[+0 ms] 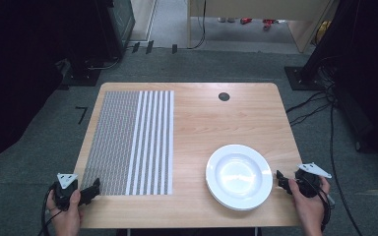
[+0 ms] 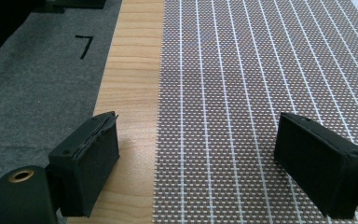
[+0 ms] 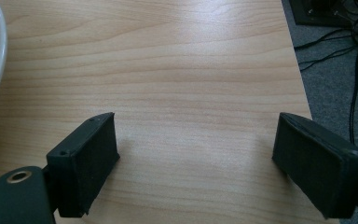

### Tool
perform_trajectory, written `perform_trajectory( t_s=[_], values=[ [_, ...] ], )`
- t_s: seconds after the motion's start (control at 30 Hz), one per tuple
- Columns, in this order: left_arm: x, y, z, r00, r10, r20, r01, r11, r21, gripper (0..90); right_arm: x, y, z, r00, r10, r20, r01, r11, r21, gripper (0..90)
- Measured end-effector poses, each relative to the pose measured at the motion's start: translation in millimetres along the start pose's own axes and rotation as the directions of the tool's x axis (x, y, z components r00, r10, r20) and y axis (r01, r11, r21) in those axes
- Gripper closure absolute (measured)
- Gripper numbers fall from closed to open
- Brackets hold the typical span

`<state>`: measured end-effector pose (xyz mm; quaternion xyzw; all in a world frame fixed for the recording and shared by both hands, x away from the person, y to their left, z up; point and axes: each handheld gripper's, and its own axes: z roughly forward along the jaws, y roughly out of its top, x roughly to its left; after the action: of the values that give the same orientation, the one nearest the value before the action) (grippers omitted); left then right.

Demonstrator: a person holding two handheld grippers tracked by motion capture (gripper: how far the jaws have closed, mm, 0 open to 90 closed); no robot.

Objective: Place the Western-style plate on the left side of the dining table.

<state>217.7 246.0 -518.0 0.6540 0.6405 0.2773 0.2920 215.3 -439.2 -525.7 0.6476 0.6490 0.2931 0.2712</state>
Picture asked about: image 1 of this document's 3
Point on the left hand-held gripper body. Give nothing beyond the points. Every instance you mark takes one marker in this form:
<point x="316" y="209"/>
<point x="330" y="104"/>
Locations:
<point x="65" y="193"/>

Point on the round dark table grommet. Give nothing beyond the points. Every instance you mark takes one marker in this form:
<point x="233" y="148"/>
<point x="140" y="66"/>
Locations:
<point x="224" y="96"/>

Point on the black stand base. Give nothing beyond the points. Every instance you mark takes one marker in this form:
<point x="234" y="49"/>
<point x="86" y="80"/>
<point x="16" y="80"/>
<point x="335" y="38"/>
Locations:
<point x="80" y="77"/>
<point x="300" y="78"/>

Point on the grey striped placemat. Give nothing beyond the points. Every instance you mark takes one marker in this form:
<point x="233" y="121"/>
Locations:
<point x="118" y="141"/>

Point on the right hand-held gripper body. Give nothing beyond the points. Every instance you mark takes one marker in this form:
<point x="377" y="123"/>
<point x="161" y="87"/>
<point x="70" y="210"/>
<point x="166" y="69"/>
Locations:
<point x="310" y="185"/>

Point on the person's left hand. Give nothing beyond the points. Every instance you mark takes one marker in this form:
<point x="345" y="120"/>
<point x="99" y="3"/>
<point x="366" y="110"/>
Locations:
<point x="67" y="219"/>

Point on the dark glass-front cabinet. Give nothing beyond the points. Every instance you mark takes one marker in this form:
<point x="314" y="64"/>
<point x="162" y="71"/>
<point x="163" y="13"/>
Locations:
<point x="118" y="26"/>

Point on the white plate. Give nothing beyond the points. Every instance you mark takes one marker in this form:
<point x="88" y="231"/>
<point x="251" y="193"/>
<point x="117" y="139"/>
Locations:
<point x="238" y="175"/>

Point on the yellow object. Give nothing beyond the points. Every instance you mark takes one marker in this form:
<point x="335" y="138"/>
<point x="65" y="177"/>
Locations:
<point x="322" y="31"/>

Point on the person's right hand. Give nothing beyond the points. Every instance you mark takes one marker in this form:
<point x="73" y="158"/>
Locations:
<point x="311" y="209"/>

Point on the light wooden desk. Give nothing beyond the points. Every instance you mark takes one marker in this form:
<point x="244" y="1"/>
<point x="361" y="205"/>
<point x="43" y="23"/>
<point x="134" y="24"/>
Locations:
<point x="259" y="8"/>

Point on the red tool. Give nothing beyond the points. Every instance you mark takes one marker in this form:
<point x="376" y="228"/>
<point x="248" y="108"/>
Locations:
<point x="246" y="20"/>
<point x="269" y="23"/>

